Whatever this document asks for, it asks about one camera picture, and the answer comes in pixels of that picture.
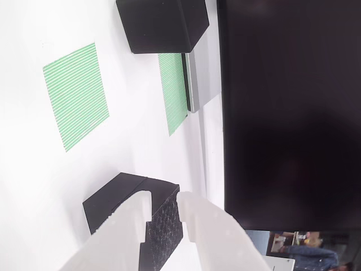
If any black printed cube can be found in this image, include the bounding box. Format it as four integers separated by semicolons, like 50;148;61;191
116;0;210;54

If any green striped square marker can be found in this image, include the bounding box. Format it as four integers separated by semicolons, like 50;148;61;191
42;42;110;153

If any white box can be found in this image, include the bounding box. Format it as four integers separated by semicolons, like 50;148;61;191
263;255;296;271

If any silver screen frame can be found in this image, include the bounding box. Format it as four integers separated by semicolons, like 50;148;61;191
182;52;201;113

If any green striped edge strip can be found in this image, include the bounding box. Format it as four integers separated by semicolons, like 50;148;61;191
157;52;189;137

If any black monitor screen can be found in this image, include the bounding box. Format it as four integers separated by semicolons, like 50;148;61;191
216;0;361;231

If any black cube with patterned face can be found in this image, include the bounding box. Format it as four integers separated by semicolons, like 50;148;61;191
82;172;184;271

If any person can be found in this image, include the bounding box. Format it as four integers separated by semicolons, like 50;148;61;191
283;244;353;271

